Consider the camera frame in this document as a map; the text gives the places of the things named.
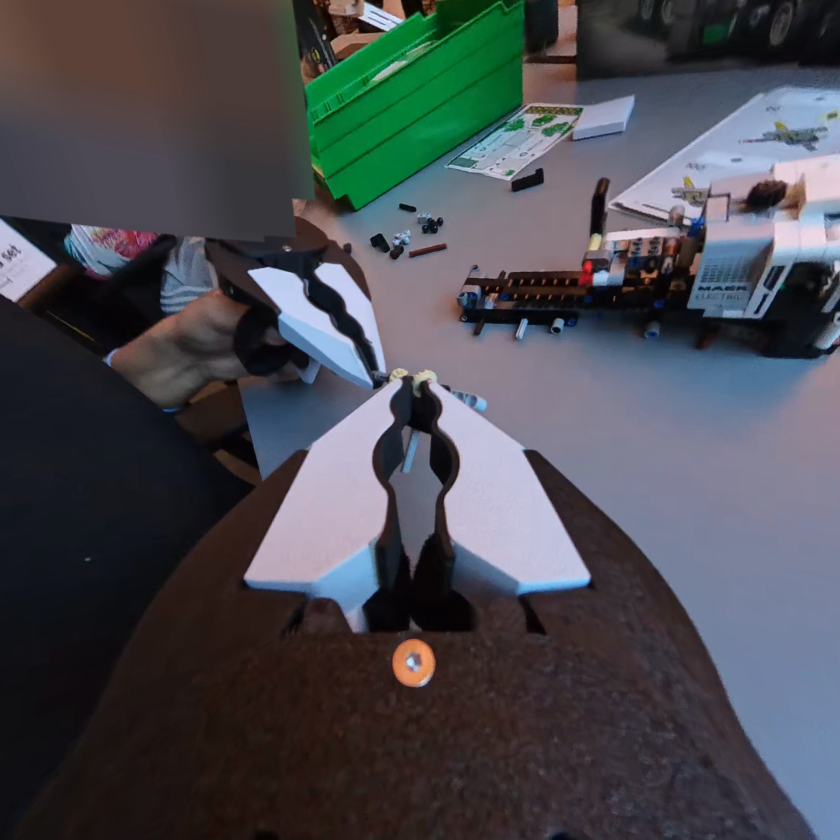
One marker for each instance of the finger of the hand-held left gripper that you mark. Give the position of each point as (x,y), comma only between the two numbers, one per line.
(354,302)
(308,328)

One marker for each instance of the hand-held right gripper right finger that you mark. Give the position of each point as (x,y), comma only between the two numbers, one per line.
(512,518)

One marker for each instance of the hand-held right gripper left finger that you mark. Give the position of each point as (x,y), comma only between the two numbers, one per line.
(328,512)

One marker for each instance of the tan lego gear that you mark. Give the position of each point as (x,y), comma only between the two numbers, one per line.
(426,379)

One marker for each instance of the light grey lego beam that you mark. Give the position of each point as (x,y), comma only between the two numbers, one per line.
(469,398)

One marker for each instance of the pile of black lego pieces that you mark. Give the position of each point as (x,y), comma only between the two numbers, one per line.
(379,241)

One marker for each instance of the brown lego axle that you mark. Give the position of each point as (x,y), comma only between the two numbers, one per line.
(428,250)

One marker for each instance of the black lego beam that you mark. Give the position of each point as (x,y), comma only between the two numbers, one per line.
(527,180)

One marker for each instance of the lego truck model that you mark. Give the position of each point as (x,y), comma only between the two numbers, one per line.
(741,262)

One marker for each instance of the lego set box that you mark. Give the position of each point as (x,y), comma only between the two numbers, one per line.
(722,33)

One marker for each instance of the person's left hand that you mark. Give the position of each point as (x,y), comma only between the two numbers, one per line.
(184,348)

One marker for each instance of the striped grey cloth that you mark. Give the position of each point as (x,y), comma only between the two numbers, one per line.
(187,275)

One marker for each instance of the pink floral cloth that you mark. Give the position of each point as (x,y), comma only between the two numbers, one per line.
(111,253)

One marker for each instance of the green plastic bin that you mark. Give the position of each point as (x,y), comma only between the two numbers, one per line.
(407,118)

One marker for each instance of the green sticker sheet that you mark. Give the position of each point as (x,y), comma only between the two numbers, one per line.
(518,138)

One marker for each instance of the instruction sign board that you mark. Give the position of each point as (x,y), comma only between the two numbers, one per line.
(19,262)

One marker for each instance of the white paper pad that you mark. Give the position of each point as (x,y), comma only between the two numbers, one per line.
(604,118)

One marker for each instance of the open instruction booklet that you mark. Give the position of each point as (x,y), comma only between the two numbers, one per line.
(735,144)

